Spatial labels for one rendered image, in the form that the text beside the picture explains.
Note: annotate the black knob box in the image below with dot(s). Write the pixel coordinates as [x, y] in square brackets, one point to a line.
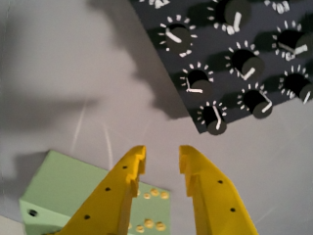
[231, 48]

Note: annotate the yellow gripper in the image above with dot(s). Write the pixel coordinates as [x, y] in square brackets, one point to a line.
[218, 208]

